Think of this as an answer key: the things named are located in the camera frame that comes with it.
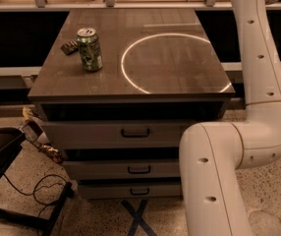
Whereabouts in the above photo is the crumpled snack bag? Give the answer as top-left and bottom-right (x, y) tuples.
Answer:
(20, 106), (63, 164)

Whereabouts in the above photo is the small dark snack bar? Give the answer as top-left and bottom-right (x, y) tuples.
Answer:
(61, 40), (79, 55)

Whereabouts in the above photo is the grey drawer cabinet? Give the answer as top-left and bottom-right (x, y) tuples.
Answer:
(28, 9), (234, 186)

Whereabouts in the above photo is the bottom grey drawer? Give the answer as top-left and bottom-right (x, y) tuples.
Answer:
(78, 181), (182, 200)

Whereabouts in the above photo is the grey drawer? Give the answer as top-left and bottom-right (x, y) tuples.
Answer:
(43, 120), (191, 150)
(78, 181), (182, 200)
(63, 159), (180, 180)

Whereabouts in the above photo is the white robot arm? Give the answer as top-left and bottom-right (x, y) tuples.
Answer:
(179, 0), (281, 236)

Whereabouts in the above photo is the black floor cable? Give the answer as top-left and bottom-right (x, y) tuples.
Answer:
(3, 172), (70, 236)

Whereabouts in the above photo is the middle grey drawer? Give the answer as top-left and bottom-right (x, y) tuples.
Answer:
(63, 159), (180, 180)

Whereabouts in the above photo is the green soda can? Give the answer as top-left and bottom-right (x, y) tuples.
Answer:
(77, 28), (102, 72)

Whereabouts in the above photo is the black chair frame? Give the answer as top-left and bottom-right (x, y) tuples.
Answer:
(0, 128), (74, 236)

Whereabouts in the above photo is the top grey drawer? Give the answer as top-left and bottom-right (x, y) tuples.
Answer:
(43, 120), (191, 150)

